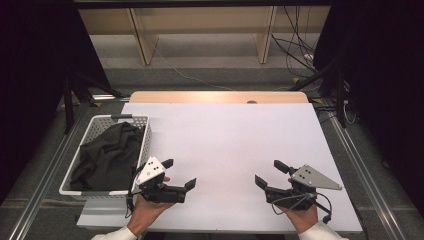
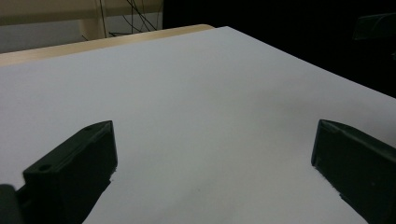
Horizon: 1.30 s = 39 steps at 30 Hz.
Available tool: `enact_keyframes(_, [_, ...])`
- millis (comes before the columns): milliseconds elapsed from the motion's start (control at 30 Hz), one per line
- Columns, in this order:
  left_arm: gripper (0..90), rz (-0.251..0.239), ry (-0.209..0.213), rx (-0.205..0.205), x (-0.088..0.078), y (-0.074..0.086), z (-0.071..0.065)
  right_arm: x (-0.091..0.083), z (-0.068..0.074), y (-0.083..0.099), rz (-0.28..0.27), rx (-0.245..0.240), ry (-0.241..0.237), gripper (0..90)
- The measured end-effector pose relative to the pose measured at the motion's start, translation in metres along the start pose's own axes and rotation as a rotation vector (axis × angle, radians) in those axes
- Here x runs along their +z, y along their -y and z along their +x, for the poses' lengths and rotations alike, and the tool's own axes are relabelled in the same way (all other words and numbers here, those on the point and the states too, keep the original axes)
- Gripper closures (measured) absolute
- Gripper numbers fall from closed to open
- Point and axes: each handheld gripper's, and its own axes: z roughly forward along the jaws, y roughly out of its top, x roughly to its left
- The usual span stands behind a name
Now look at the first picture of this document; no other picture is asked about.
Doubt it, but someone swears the person's right hand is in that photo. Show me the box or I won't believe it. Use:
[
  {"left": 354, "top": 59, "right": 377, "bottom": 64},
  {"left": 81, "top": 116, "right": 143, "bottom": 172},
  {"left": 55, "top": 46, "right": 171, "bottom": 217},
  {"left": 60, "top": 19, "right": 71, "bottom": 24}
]
[{"left": 277, "top": 178, "right": 320, "bottom": 234}]

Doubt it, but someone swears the grey right gripper cable loop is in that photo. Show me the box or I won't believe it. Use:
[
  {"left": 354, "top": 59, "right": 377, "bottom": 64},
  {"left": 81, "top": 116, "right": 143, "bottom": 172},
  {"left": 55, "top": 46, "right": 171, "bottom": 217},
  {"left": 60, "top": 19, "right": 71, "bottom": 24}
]
[{"left": 270, "top": 192, "right": 318, "bottom": 216}]

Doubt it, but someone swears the person's left hand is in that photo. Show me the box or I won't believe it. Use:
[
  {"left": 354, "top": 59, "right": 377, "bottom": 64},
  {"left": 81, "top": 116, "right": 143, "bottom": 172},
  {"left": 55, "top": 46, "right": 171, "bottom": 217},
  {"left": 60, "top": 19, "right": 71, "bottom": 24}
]
[{"left": 127, "top": 176, "right": 175, "bottom": 237}]

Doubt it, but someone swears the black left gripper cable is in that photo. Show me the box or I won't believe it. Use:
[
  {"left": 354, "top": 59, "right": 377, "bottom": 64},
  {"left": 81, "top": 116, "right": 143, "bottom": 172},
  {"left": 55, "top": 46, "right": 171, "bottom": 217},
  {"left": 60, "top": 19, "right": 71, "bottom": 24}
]
[{"left": 124, "top": 164, "right": 144, "bottom": 219}]

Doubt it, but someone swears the short aluminium bar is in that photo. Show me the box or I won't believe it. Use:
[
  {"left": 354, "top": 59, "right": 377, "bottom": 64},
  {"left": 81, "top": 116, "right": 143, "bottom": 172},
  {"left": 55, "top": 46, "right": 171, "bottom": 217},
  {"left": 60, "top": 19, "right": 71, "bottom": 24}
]
[{"left": 91, "top": 94, "right": 131, "bottom": 102}]

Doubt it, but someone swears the thin white floor cable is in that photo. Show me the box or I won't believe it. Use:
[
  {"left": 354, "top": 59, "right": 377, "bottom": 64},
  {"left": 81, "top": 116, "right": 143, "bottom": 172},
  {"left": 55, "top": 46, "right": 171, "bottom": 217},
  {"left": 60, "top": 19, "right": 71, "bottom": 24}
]
[{"left": 148, "top": 38, "right": 236, "bottom": 92}]

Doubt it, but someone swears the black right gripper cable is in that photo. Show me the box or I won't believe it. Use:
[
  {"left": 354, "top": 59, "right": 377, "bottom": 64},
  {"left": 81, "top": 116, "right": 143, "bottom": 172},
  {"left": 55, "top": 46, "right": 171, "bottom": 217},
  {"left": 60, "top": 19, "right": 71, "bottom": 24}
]
[{"left": 313, "top": 192, "right": 334, "bottom": 225}]

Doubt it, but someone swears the black curtain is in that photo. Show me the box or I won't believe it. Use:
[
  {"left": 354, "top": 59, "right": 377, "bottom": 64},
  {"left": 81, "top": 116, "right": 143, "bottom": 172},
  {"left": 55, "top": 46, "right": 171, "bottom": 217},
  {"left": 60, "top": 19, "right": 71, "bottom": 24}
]
[
  {"left": 0, "top": 0, "right": 111, "bottom": 204},
  {"left": 313, "top": 0, "right": 424, "bottom": 218}
]

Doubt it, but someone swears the white board table cover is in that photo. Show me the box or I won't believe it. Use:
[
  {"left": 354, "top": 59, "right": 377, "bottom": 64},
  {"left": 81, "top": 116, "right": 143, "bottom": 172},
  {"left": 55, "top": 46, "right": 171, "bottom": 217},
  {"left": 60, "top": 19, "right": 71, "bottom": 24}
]
[{"left": 76, "top": 102, "right": 364, "bottom": 234}]

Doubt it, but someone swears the dark pleated skirt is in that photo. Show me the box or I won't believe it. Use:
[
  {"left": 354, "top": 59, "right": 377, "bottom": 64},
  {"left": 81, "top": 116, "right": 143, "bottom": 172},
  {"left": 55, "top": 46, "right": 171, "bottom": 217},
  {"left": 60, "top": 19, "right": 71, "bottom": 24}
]
[{"left": 69, "top": 121, "right": 145, "bottom": 192}]

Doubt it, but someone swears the light wooden shelf unit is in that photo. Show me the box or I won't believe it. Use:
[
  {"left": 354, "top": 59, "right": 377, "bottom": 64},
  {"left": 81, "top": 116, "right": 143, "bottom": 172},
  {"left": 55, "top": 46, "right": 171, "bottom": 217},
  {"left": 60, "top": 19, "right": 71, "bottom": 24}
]
[{"left": 78, "top": 5, "right": 331, "bottom": 66}]

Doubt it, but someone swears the white cable loop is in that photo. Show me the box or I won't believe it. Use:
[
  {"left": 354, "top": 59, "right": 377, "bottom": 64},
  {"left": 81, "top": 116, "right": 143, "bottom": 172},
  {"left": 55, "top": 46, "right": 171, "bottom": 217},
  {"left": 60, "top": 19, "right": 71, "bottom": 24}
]
[{"left": 342, "top": 99, "right": 358, "bottom": 126}]

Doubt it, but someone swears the black overhead bar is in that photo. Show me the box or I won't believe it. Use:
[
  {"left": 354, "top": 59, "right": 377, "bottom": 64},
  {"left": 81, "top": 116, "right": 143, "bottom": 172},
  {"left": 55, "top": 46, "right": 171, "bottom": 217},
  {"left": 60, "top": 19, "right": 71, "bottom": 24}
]
[{"left": 73, "top": 0, "right": 334, "bottom": 8}]

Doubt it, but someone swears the bundle of black cables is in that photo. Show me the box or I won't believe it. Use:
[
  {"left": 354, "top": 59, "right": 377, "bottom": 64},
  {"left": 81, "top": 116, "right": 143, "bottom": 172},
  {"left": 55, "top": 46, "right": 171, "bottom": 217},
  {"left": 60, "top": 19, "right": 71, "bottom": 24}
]
[{"left": 270, "top": 5, "right": 318, "bottom": 73}]

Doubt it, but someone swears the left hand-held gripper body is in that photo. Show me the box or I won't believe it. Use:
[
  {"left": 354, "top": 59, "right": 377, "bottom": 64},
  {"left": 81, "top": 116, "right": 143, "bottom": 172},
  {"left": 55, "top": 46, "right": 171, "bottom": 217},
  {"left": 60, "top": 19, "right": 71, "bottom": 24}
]
[{"left": 131, "top": 156, "right": 188, "bottom": 204}]

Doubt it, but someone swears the long aluminium rail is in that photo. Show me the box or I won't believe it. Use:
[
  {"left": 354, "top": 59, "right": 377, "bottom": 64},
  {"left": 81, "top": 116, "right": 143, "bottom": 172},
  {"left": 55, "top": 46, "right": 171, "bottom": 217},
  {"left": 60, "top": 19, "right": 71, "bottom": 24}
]
[
  {"left": 328, "top": 113, "right": 406, "bottom": 240},
  {"left": 8, "top": 103, "right": 91, "bottom": 240}
]

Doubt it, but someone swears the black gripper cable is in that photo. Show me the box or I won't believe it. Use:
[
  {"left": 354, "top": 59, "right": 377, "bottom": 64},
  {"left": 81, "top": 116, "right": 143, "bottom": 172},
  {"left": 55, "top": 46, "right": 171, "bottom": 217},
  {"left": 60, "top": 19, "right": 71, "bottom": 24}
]
[
  {"left": 124, "top": 164, "right": 144, "bottom": 219},
  {"left": 313, "top": 192, "right": 334, "bottom": 225}
]

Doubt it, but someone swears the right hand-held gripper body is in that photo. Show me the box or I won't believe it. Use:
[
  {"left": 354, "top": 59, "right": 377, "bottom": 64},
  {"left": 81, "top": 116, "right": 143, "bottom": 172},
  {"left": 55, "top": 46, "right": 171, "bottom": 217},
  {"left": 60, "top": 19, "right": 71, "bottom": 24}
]
[{"left": 264, "top": 164, "right": 343, "bottom": 212}]

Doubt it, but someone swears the white perforated plastic basket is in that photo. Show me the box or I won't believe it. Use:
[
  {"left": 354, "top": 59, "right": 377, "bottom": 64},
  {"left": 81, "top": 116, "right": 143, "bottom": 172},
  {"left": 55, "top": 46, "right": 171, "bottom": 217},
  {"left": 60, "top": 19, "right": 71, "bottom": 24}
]
[{"left": 58, "top": 114, "right": 153, "bottom": 201}]

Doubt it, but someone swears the black metal stand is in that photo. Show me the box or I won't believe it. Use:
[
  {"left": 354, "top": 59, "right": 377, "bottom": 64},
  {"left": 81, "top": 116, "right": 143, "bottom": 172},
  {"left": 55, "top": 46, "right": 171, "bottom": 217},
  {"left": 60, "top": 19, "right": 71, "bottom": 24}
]
[
  {"left": 288, "top": 56, "right": 351, "bottom": 129},
  {"left": 63, "top": 71, "right": 126, "bottom": 134}
]

